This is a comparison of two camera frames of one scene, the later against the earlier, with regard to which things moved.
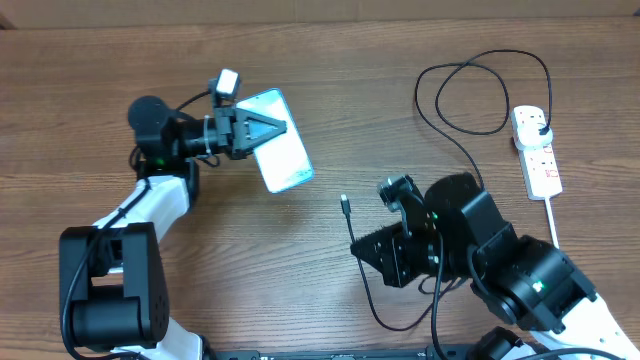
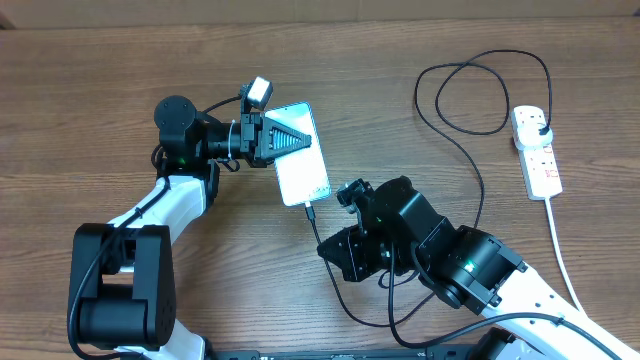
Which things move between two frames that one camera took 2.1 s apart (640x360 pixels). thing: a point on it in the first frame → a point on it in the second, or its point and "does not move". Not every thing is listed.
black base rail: [434, 354] does not move
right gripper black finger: [385, 251] → [347, 250]
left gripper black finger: [251, 130] → [278, 140]
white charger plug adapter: [528, 135] does not move
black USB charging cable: [472, 162] → [338, 299]
